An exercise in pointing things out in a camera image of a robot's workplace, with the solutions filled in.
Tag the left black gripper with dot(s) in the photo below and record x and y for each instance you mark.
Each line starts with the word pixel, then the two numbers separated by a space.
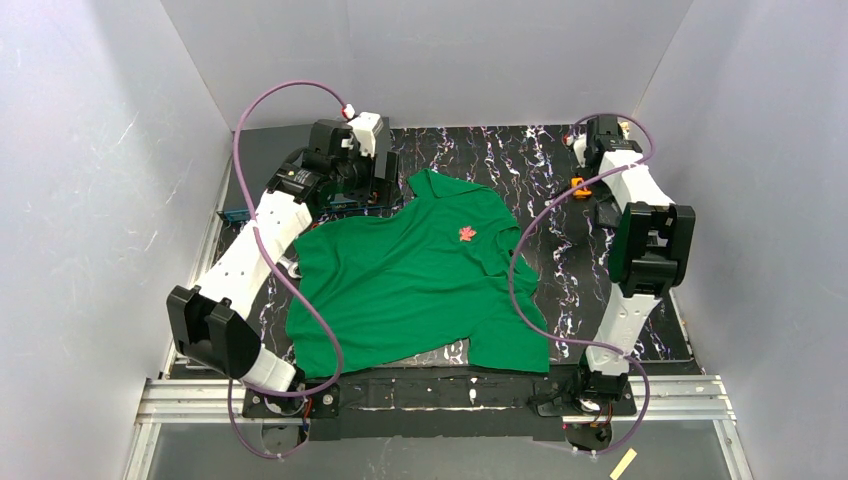
pixel 361 195

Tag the green polo shirt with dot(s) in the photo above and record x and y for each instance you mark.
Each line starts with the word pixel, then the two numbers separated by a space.
pixel 377 290

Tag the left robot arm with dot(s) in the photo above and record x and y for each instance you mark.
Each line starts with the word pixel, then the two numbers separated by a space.
pixel 209 319

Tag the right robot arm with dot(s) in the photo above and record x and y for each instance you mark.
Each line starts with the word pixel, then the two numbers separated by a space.
pixel 650 250

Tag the silver wrench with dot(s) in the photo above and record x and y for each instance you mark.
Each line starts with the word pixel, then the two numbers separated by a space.
pixel 291 267

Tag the orange white toy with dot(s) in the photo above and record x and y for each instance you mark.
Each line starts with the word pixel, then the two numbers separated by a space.
pixel 580 190

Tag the yellow tape strip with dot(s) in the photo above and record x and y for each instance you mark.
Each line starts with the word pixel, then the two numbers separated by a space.
pixel 623 464

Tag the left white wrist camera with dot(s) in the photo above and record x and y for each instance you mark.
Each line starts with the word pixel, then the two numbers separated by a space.
pixel 365 129

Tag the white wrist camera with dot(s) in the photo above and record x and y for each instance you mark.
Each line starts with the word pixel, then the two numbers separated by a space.
pixel 577 143
pixel 365 129

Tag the grey network switch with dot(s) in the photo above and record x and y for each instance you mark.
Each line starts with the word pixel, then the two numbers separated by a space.
pixel 262 152

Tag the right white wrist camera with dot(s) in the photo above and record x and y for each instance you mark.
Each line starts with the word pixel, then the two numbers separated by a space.
pixel 577 143

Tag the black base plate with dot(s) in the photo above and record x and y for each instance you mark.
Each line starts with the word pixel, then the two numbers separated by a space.
pixel 433 402

